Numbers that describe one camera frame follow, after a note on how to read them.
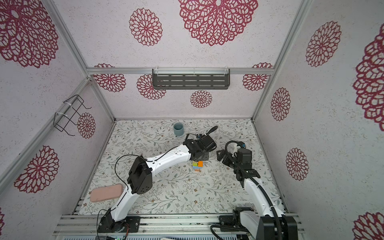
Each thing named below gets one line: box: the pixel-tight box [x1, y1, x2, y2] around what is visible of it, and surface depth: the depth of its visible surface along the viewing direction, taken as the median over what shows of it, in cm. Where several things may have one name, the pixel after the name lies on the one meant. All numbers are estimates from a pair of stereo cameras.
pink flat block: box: [90, 184, 123, 203], surface depth 84 cm
